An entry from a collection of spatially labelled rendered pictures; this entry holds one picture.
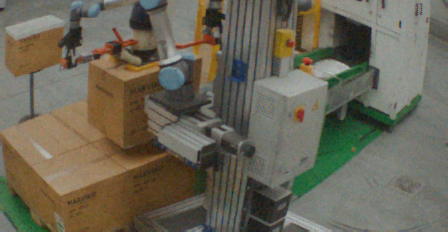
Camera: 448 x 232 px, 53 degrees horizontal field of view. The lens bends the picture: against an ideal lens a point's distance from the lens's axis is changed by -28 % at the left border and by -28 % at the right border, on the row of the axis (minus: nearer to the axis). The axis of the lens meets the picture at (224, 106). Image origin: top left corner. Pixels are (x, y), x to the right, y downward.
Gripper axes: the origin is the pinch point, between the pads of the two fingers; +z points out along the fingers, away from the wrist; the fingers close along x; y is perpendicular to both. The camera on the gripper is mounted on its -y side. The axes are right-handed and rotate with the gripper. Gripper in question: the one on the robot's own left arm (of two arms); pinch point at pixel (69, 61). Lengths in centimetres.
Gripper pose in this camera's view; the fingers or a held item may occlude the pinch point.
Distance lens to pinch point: 303.2
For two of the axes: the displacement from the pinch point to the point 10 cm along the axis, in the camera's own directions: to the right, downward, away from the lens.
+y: 6.7, -2.4, 7.0
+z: -0.8, 9.2, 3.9
